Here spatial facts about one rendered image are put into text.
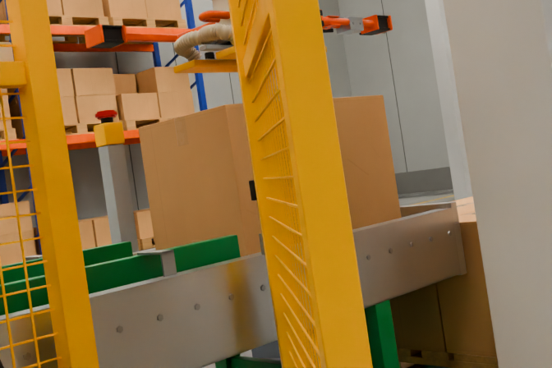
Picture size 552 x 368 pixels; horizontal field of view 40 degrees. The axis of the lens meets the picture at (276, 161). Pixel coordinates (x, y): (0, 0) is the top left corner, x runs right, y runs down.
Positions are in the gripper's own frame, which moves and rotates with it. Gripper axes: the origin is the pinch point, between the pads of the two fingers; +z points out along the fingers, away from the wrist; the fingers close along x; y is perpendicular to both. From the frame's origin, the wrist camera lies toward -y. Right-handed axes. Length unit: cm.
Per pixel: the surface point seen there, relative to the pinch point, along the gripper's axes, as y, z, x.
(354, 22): 13.1, 15.2, 3.8
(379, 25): -0.2, 15.8, 3.6
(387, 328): 57, 103, 36
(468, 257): 13, 93, 34
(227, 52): 75, 27, 12
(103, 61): -404, -147, -835
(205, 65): 72, 27, -3
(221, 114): 87, 44, 19
